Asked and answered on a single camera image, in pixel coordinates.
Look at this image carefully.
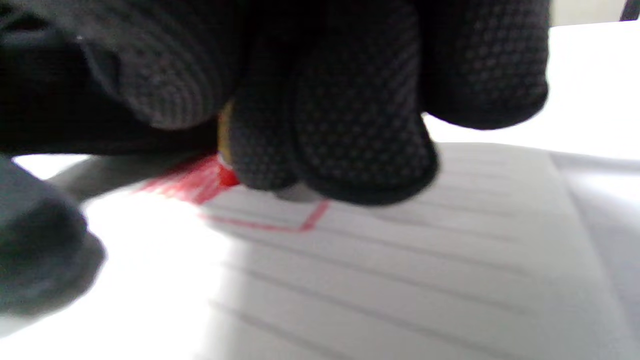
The person's left hand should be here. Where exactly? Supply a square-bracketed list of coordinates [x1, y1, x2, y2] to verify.
[0, 20, 222, 318]

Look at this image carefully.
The person's right hand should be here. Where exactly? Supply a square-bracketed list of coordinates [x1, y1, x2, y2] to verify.
[0, 0, 552, 207]

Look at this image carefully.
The white lined paper sheet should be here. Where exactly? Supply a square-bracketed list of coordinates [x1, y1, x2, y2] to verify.
[135, 142, 640, 360]

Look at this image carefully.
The beige door panel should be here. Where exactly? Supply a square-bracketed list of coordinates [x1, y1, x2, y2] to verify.
[549, 0, 628, 27]

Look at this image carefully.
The black door frame post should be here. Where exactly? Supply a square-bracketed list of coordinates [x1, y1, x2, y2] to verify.
[619, 0, 640, 22]

